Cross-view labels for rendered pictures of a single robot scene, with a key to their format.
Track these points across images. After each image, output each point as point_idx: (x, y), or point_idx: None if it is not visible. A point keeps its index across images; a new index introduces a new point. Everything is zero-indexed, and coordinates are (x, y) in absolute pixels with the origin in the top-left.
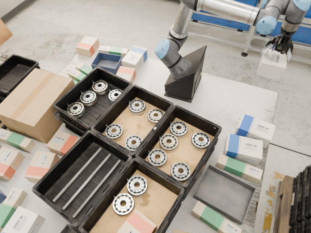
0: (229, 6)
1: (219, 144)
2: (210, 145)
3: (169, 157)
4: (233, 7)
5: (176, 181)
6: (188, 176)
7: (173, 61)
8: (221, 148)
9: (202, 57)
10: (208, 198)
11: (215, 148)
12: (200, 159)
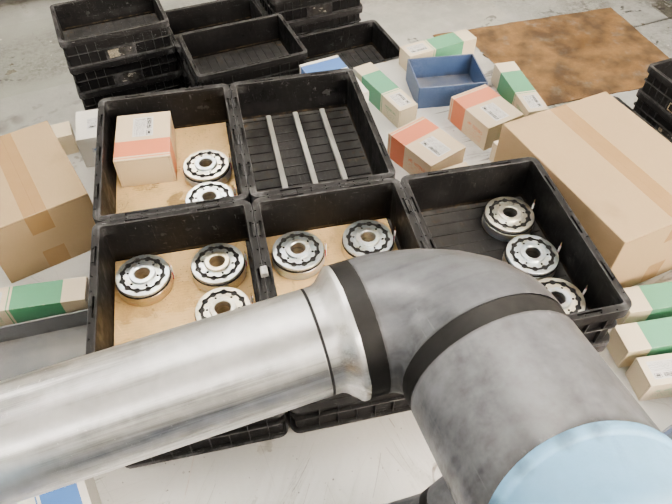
0: (122, 344)
1: (119, 494)
2: (89, 337)
3: (197, 295)
4: (96, 352)
5: (122, 219)
6: (118, 276)
7: (432, 488)
8: (105, 486)
9: None
10: (71, 342)
11: (122, 474)
12: (120, 343)
